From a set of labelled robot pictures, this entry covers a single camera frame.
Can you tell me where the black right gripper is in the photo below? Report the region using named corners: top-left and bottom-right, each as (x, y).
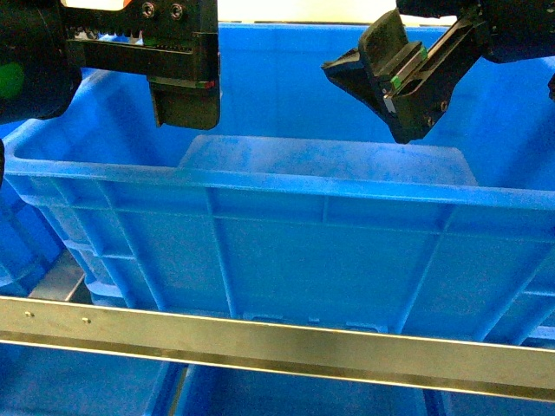
top-left (321, 8), bottom-right (488, 144)

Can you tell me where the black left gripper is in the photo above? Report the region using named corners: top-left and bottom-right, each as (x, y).
top-left (60, 1), bottom-right (220, 130)

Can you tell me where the blue plastic crate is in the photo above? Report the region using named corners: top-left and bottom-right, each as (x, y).
top-left (6, 23), bottom-right (554, 345)
top-left (1, 180), bottom-right (91, 303)

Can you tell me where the lower right blue crate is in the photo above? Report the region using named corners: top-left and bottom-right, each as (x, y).
top-left (174, 366), bottom-right (554, 415)

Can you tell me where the lower left blue crate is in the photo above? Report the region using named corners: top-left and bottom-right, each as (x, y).
top-left (1, 344), bottom-right (184, 415)

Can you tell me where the metal shelf rail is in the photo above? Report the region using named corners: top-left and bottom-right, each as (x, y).
top-left (1, 296), bottom-right (554, 401)

